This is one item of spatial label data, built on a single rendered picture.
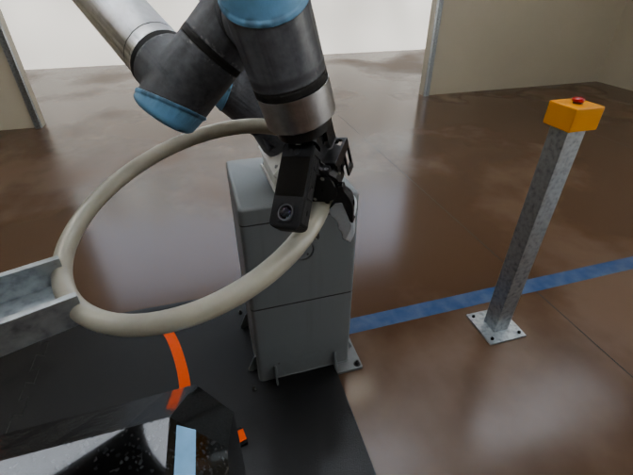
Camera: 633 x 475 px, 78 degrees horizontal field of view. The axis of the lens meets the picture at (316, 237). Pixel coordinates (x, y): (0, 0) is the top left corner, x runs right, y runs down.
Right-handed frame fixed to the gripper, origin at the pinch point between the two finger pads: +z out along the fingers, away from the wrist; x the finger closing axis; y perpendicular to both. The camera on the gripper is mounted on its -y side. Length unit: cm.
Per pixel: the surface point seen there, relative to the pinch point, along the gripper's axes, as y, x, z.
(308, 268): 37, 33, 59
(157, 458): -34.5, 21.7, 15.5
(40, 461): -40, 38, 11
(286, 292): 29, 41, 66
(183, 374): 2, 91, 99
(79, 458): -38, 33, 13
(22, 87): 231, 433, 61
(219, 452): -29.9, 17.3, 25.0
